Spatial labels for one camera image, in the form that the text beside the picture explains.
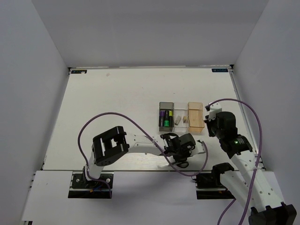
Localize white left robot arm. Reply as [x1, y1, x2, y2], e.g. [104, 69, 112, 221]
[83, 126, 200, 187]

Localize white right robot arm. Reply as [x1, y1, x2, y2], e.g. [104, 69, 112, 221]
[205, 110, 297, 225]

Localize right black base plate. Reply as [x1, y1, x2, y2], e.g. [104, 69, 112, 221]
[194, 172, 242, 200]

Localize left blue corner label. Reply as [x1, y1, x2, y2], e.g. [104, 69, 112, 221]
[71, 70, 87, 74]

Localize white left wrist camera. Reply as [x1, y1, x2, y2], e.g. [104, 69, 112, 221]
[190, 140, 206, 156]

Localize dark grey plastic container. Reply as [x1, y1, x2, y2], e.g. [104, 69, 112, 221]
[158, 102, 174, 132]

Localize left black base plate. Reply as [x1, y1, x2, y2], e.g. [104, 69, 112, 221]
[68, 172, 113, 199]

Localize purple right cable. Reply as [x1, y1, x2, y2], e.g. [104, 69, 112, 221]
[205, 98, 263, 225]

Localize orange plastic container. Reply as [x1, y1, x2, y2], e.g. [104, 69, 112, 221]
[188, 102, 205, 134]

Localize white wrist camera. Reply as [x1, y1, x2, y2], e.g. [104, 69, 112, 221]
[190, 140, 206, 156]
[205, 103, 222, 121]

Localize green highlighter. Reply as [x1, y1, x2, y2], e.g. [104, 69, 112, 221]
[164, 110, 170, 127]

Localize right blue corner label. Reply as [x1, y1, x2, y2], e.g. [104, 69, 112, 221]
[211, 68, 228, 73]

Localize clear plastic container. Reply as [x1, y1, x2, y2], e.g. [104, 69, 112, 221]
[173, 102, 189, 133]

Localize blue corner label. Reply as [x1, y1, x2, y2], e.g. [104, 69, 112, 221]
[211, 68, 228, 73]
[71, 70, 87, 74]

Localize purple highlighter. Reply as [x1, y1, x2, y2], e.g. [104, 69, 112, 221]
[159, 111, 165, 127]

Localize black handled scissors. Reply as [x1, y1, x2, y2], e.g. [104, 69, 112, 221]
[157, 160, 189, 169]

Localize grey eraser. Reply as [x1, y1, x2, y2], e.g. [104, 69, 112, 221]
[174, 115, 181, 125]

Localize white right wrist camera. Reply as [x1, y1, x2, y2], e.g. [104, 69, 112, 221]
[205, 103, 222, 121]

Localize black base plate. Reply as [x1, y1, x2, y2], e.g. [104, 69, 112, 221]
[68, 172, 113, 199]
[194, 172, 242, 200]

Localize yellow highlighter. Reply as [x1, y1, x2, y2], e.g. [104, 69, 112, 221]
[169, 110, 173, 124]

